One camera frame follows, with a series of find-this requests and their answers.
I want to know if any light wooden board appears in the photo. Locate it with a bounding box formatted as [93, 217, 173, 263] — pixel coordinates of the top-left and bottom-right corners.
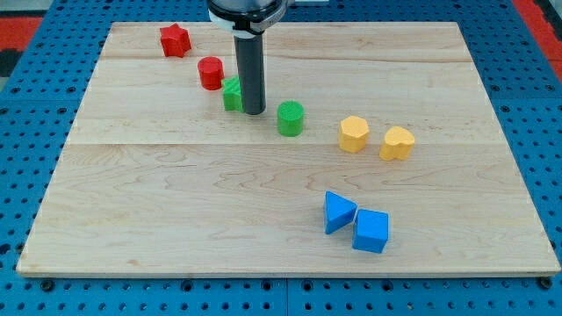
[17, 22, 560, 278]

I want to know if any green cylinder block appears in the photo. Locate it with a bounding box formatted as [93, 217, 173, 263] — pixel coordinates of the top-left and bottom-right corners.
[277, 100, 305, 137]

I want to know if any blue triangle block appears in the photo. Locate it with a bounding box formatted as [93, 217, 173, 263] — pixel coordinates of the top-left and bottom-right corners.
[323, 191, 357, 234]

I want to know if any red star block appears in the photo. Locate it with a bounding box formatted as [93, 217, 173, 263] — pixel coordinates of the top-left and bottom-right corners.
[160, 23, 191, 58]

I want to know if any green star block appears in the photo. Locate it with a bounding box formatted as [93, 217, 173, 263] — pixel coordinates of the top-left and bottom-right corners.
[221, 76, 244, 112]

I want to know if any yellow heart block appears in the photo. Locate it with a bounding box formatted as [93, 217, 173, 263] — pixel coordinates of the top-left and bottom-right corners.
[379, 126, 415, 161]

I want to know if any blue cube block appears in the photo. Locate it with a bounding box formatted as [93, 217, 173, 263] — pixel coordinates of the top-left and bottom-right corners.
[352, 209, 390, 254]

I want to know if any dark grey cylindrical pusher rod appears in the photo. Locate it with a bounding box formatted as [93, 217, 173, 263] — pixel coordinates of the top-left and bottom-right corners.
[234, 35, 266, 115]

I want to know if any red cylinder block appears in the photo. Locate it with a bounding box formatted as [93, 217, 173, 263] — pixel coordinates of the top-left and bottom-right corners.
[198, 56, 224, 90]

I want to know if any yellow hexagon block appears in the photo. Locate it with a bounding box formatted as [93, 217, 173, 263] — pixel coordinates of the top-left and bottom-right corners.
[338, 116, 370, 153]

